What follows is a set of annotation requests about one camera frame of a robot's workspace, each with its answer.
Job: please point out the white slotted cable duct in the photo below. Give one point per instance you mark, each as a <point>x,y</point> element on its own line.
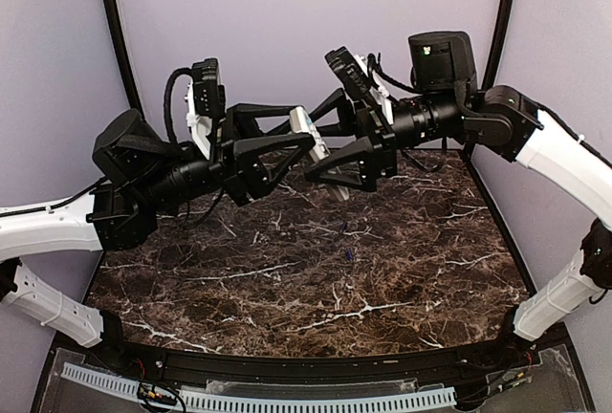
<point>233,396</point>

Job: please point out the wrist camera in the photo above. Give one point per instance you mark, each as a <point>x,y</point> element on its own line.
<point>206,104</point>
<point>351,70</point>

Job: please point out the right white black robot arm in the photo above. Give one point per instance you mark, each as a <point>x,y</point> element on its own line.
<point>443,102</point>

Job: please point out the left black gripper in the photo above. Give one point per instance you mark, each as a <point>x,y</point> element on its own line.
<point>239,119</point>

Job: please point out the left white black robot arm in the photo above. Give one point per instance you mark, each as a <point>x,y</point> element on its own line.
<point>143,176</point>

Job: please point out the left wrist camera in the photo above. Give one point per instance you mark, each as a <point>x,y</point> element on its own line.
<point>206,104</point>

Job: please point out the left black frame post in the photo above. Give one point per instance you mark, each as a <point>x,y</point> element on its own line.
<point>114,25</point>

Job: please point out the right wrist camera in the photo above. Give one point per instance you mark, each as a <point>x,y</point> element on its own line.
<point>351,70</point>

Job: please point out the right black frame post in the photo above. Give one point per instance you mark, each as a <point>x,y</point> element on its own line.
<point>501,26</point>

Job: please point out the black frame post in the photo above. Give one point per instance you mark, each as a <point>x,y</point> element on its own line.
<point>501,26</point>
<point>114,25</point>

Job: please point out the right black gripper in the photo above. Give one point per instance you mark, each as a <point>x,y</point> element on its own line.
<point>376,132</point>

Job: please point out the black front rail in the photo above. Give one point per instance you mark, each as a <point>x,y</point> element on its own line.
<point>463,364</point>

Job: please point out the grey remote control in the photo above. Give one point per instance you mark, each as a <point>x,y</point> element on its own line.
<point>300,122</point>

